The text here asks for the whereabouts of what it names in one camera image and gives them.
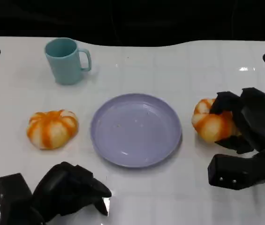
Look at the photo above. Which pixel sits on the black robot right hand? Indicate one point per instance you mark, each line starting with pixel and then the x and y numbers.
pixel 261 119

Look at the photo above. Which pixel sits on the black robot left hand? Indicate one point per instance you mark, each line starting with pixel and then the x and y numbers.
pixel 62 187

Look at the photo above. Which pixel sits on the orange and white bread roll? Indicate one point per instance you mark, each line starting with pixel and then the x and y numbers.
pixel 208 127
pixel 52 130

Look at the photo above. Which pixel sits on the lilac plate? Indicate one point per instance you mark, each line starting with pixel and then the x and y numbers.
pixel 135 130

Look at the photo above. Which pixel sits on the pale green mug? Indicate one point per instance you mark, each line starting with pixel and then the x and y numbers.
pixel 64 64

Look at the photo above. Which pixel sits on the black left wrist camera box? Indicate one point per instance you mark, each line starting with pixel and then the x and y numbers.
pixel 10 197

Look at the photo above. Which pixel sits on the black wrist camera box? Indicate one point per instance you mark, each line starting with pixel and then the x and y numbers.
pixel 10 197
pixel 233 170

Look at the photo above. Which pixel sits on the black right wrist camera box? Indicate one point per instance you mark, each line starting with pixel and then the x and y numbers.
pixel 233 170

